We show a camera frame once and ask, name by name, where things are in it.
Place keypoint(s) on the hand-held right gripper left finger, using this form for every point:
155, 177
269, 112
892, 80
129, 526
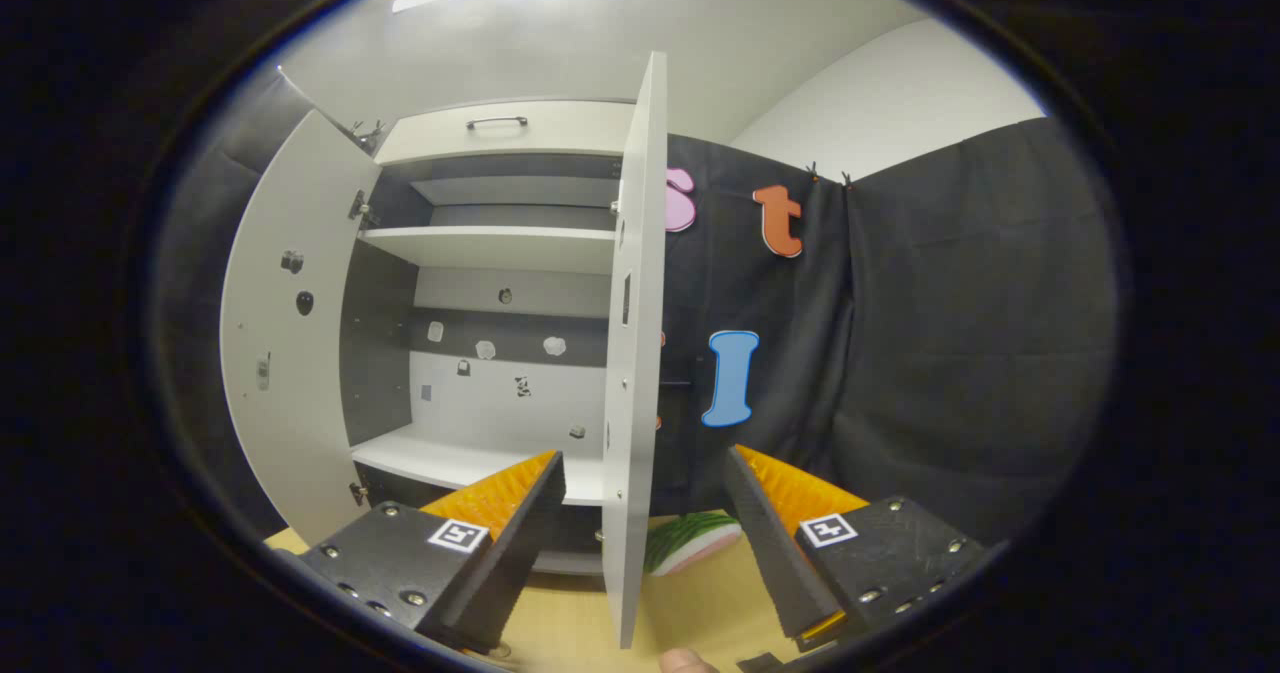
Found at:
520, 553

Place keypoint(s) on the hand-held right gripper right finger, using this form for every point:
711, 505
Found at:
765, 553

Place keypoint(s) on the white grey cabinet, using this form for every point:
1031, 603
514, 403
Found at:
500, 393

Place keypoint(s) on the white cabinet door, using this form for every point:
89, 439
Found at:
300, 403
635, 403

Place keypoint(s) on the metal door hinge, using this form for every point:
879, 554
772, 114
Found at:
358, 493
358, 208

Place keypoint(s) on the white cabinet shelf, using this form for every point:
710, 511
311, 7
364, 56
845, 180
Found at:
500, 248

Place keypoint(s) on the white cabinet drawer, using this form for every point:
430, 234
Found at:
560, 133

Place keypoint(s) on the watermelon slice toy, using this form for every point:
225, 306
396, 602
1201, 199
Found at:
690, 538

